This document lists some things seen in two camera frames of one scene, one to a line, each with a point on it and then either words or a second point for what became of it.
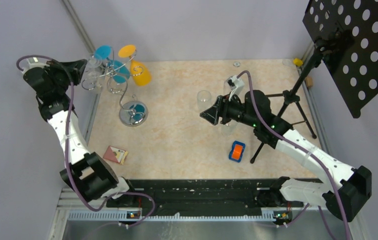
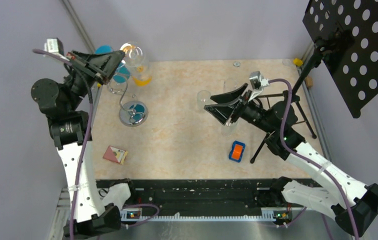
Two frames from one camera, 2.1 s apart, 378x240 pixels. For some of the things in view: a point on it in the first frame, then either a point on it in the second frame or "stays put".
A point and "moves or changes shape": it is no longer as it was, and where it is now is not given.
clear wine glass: [90, 82] moves or changes shape
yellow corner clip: [298, 62] stays put
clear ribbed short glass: [204, 100] stays put
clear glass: [229, 129] stays put
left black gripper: [76, 68] to [102, 65]
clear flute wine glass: [227, 89] stays put
